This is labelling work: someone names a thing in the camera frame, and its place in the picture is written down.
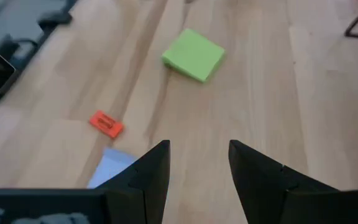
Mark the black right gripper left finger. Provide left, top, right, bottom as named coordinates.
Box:
left=96, top=139, right=171, bottom=224

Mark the periwinkle sticky note pad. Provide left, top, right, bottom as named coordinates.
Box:
left=86, top=147, right=139, bottom=190

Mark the orange eraser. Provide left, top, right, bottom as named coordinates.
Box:
left=88, top=110, right=125, bottom=139

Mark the green sticky note pad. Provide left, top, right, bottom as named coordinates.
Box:
left=161, top=27, right=226, bottom=83

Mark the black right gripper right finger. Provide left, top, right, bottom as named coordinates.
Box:
left=229, top=139, right=338, bottom=224

